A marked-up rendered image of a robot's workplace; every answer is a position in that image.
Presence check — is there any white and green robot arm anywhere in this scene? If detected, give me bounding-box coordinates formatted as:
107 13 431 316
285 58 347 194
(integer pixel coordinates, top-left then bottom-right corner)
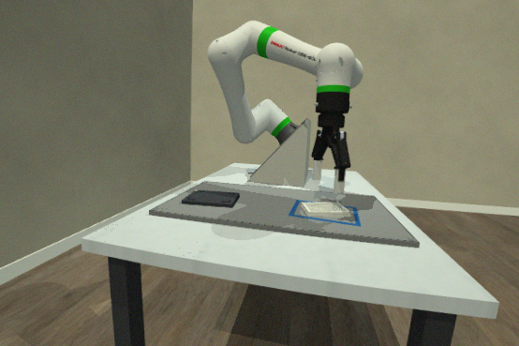
208 21 363 145

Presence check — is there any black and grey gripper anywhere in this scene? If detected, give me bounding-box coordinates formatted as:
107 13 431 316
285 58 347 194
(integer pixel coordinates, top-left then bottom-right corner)
311 114 350 193

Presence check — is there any blue tape outline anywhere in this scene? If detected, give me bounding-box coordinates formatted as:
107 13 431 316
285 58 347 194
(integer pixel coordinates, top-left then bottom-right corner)
289 200 362 227

